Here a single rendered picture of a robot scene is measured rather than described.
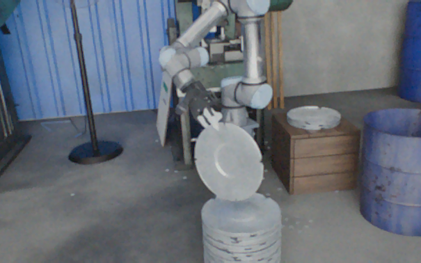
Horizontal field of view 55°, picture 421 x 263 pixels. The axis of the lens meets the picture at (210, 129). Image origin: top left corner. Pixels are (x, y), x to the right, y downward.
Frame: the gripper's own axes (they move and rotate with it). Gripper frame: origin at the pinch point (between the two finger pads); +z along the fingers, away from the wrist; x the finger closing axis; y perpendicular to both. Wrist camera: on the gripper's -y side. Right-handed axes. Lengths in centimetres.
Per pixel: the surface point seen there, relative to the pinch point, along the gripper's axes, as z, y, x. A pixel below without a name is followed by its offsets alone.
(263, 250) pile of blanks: 44.1, -5.6, 8.9
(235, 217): 29.6, -4.7, 12.1
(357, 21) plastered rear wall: -57, 300, 45
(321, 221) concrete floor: 55, 57, 32
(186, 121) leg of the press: -35, 63, 77
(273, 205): 34.2, 11.1, 8.4
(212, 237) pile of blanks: 30.7, -14.0, 17.5
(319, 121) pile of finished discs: 14, 89, 18
